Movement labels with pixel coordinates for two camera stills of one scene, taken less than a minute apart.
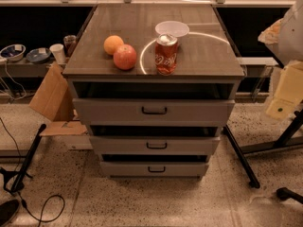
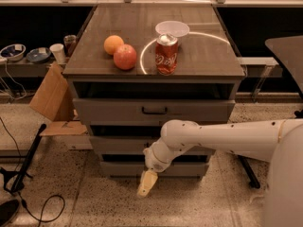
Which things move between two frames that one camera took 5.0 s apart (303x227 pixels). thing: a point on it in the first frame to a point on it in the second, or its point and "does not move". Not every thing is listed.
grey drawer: (154, 145) does not move
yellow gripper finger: (289, 92) to (149, 178)
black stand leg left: (22, 174) does not move
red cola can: (166, 53) does not move
